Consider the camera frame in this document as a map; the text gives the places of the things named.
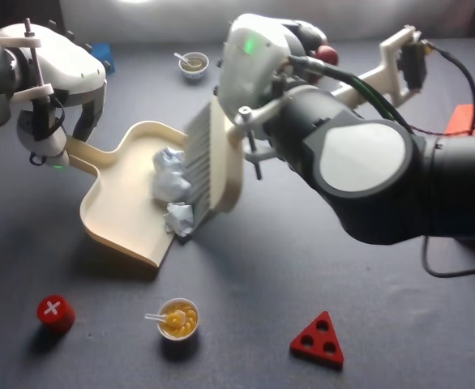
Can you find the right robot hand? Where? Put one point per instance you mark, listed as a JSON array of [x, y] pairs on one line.
[[249, 61]]

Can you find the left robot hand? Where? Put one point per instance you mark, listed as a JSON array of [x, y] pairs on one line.
[[67, 65]]

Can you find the white paper ball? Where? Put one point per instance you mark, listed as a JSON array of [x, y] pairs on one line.
[[180, 219], [168, 160], [170, 186]]

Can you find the cream plastic dustpan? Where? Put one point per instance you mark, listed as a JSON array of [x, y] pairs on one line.
[[120, 202]]

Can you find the blue block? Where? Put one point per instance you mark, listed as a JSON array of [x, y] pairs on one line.
[[101, 54]]

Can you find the small bowl with green soup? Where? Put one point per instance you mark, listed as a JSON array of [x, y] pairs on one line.
[[195, 67]]

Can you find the white backdrop cloth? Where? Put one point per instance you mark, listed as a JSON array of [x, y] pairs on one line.
[[160, 20]]

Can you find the orange foam cube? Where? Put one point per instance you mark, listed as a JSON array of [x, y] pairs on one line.
[[464, 117]]

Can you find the grey table cloth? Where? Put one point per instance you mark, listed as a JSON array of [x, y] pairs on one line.
[[237, 291]]

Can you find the red cylinder with white cross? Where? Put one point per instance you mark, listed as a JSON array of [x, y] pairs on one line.
[[59, 320]]

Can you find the small bowl with yellow food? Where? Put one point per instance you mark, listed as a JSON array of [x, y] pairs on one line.
[[178, 322]]

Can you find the red triangle block with holes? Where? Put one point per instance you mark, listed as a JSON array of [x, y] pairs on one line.
[[319, 336]]

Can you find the white bracket with black camera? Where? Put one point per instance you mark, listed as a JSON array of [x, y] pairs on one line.
[[389, 61]]

